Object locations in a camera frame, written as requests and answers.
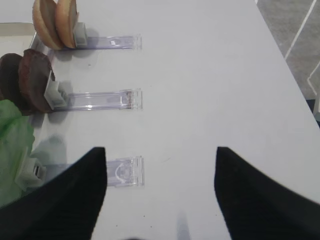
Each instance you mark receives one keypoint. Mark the white slider clip middle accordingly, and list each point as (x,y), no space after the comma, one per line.
(54,94)

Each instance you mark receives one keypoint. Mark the clear rail holder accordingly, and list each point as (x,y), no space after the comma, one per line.
(121,172)
(129,99)
(129,42)

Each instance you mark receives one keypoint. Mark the tan bun slice outer right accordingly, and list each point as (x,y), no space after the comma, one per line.
(66,17)

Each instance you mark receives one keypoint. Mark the clear rail holder top right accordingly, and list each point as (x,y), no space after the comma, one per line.
(129,42)

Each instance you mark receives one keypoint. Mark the tan bun slice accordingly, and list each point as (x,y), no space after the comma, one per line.
(43,16)
(66,17)

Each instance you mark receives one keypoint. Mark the white slider clip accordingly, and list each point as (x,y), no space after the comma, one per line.
(54,94)
(80,34)
(31,174)

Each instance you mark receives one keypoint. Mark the brown meat patty inner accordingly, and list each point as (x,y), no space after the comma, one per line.
(9,82)

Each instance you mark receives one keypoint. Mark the clear rail holder bottom right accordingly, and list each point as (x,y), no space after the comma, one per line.
(121,172)

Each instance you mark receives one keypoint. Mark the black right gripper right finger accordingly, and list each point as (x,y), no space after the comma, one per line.
(255,207)

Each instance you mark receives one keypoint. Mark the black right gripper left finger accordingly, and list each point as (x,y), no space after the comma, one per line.
(65,208)

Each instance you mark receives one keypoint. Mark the white slider clip bottom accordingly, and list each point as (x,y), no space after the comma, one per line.
(31,174)

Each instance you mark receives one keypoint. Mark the green lettuce leaf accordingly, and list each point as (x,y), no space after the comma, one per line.
(16,139)

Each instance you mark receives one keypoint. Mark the tan bun slice inner right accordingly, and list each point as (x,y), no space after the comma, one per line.
(43,16)

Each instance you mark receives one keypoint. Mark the clear rail holder middle right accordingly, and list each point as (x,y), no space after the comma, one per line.
(129,99)

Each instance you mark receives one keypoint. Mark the white slider clip top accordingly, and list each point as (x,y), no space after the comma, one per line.
(80,34)

